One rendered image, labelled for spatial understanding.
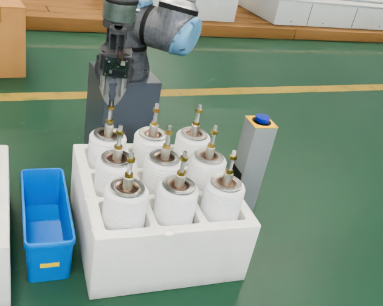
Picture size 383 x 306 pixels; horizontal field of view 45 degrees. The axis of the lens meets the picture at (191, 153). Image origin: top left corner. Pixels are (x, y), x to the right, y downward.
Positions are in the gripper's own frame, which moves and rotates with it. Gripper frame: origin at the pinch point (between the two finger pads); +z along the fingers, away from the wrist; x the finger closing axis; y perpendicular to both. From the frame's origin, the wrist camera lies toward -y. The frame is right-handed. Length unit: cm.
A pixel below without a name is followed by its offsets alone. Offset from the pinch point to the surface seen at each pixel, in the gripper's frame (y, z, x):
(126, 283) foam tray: 31.0, 30.8, 7.4
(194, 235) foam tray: 27.8, 18.1, 21.2
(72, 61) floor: -116, 35, -21
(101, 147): 5.2, 11.2, -1.3
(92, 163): 4.1, 16.6, -3.2
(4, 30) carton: -85, 14, -45
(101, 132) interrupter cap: 0.3, 9.7, -1.9
